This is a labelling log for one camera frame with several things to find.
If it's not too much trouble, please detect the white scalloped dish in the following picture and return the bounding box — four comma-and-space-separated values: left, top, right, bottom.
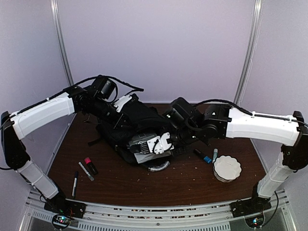
213, 155, 242, 183

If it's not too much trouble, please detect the dark blue pen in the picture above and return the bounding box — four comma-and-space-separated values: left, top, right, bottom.
72, 171, 78, 198

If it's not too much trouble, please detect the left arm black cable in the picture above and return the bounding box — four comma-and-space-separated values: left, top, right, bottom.
72, 75, 145, 93

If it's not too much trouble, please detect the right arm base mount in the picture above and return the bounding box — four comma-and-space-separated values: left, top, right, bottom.
230, 198, 271, 229

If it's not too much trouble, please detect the aluminium front rail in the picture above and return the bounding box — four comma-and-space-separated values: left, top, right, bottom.
18, 189, 295, 231

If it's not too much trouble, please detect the left aluminium wall post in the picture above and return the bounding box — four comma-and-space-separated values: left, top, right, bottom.
50, 0, 74, 86

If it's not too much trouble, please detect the black student bag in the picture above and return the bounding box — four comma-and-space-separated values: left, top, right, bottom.
88, 102, 186, 173

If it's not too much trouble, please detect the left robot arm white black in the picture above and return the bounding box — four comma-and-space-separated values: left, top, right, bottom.
0, 75, 132, 214

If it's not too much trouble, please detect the blue cap black highlighter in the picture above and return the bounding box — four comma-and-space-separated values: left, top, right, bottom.
193, 149, 212, 164

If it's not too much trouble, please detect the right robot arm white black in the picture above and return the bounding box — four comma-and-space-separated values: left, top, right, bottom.
129, 98, 308, 213

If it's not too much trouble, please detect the right aluminium wall post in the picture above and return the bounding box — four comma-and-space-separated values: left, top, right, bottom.
234, 0, 264, 105

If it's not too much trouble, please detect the white marker teal label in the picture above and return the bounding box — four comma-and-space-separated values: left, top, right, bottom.
212, 148, 218, 163

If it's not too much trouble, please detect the grey notebook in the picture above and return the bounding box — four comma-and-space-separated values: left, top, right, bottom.
128, 132, 174, 164

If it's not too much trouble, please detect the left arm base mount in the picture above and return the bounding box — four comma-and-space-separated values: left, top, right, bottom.
44, 200, 86, 230

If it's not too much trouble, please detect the aluminium wall post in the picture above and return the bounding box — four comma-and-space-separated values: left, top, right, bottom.
50, 0, 74, 86
234, 0, 264, 105

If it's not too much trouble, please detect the pink cap black highlighter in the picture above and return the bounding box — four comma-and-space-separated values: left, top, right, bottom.
84, 157, 98, 175

